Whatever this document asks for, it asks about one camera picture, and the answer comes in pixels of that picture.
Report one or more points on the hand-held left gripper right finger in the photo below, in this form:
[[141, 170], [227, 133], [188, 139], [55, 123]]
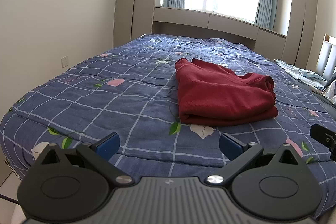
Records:
[[230, 145]]

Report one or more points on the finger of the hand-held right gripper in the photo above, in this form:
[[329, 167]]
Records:
[[324, 136]]

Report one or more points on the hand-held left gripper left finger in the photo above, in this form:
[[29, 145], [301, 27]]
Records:
[[106, 145]]

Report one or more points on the red long-sleeve shirt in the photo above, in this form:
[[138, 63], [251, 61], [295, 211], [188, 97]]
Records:
[[218, 92]]

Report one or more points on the clear plastic bag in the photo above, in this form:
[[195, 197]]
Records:
[[329, 90]]

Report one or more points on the white charger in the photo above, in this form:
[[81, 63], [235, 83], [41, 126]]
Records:
[[314, 88]]

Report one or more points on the blue checked floral quilt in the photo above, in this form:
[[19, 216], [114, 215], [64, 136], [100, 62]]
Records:
[[118, 98]]

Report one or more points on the light blue pillow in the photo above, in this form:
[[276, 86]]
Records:
[[302, 74]]

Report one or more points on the grey padded wooden headboard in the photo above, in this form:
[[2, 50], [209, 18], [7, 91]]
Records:
[[326, 56]]

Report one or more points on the beige tall wardrobe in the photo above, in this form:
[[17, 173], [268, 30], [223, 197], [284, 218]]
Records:
[[134, 3]]

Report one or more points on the white wall socket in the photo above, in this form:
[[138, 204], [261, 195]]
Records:
[[65, 61]]

